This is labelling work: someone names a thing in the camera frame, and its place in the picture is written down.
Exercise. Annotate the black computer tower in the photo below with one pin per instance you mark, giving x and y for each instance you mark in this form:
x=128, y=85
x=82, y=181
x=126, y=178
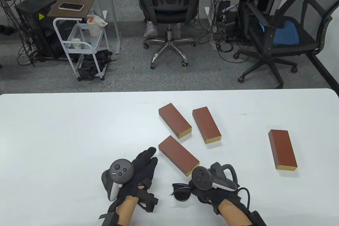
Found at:
x=227, y=22

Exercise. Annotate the aluminium frame post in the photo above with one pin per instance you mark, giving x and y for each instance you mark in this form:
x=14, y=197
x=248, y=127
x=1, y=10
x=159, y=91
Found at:
x=111, y=11

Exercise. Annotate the black bag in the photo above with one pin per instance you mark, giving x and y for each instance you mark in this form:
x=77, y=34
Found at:
x=88, y=67

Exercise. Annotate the brown storage box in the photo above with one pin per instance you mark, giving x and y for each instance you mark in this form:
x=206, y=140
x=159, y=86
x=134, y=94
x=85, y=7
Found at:
x=282, y=146
x=177, y=154
x=173, y=118
x=206, y=124

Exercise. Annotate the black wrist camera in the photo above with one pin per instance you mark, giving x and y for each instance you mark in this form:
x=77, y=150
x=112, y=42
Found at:
x=149, y=200

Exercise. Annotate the person's left forearm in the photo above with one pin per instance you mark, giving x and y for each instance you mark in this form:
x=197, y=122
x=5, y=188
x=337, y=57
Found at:
x=125, y=210

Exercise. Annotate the person's left hand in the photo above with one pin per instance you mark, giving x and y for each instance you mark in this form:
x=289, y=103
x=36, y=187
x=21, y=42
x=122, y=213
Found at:
x=144, y=170

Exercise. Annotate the person's right forearm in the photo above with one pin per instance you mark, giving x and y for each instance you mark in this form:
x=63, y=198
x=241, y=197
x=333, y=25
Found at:
x=233, y=214

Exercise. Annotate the white smartphone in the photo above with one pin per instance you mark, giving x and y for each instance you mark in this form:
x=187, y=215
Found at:
x=71, y=6

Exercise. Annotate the person's right hand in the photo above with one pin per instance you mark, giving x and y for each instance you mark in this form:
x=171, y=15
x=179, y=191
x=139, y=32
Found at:
x=212, y=196

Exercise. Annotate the white rolling cart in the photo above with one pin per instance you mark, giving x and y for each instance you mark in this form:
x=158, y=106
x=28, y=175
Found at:
x=79, y=32

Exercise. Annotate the blue seat cushion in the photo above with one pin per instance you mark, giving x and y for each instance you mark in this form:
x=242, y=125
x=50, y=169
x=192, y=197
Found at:
x=286, y=34

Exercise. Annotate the white cup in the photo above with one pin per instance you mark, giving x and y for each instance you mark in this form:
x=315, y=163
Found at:
x=77, y=43

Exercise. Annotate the black computer cabinet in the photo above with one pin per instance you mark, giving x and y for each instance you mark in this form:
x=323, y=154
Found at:
x=34, y=24

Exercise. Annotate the black office chair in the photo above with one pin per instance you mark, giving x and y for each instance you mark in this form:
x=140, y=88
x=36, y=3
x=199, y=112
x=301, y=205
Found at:
x=169, y=11

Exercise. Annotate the white plastic bag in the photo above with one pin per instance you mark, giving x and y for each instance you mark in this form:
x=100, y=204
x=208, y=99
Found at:
x=94, y=26

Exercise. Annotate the black mesh armchair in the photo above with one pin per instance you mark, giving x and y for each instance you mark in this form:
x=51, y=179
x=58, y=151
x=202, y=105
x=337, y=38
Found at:
x=307, y=38

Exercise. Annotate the grey white handheld controller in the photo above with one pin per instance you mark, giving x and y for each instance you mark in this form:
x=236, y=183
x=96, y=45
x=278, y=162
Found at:
x=120, y=170
x=202, y=178

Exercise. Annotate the black sunglasses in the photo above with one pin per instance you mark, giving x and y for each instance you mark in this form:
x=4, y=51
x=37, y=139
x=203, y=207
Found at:
x=182, y=194

